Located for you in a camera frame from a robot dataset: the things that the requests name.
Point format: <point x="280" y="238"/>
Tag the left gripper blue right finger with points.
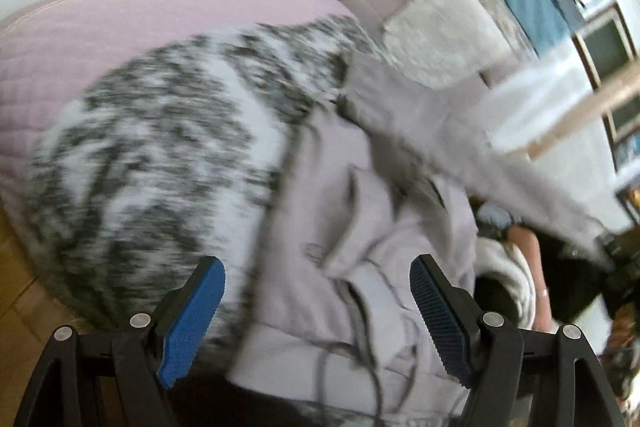
<point x="450" y="317"/>

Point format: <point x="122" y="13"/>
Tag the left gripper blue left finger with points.
<point x="182" y="318"/>

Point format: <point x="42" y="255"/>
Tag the light grey zip jacket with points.
<point x="371" y="182"/>

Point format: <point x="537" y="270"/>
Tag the white fleece garment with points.
<point x="505" y="263"/>

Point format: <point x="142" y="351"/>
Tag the grey floral bed sheet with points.
<point x="175" y="156"/>

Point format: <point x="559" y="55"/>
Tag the white lace cover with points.
<point x="440" y="43"/>

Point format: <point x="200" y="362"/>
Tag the pink quilted mattress pad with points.
<point x="53" y="49"/>

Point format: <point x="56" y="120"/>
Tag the framed wall picture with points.
<point x="605" y="47"/>

